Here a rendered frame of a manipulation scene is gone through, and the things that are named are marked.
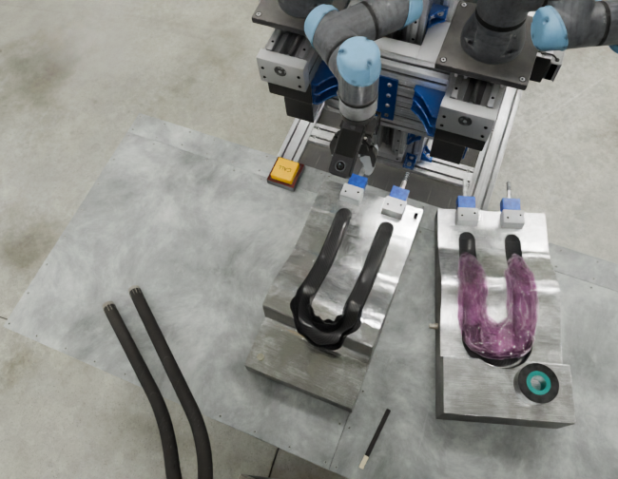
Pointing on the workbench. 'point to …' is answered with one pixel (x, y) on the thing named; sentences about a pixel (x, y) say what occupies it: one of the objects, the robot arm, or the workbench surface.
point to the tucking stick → (375, 438)
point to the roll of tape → (550, 386)
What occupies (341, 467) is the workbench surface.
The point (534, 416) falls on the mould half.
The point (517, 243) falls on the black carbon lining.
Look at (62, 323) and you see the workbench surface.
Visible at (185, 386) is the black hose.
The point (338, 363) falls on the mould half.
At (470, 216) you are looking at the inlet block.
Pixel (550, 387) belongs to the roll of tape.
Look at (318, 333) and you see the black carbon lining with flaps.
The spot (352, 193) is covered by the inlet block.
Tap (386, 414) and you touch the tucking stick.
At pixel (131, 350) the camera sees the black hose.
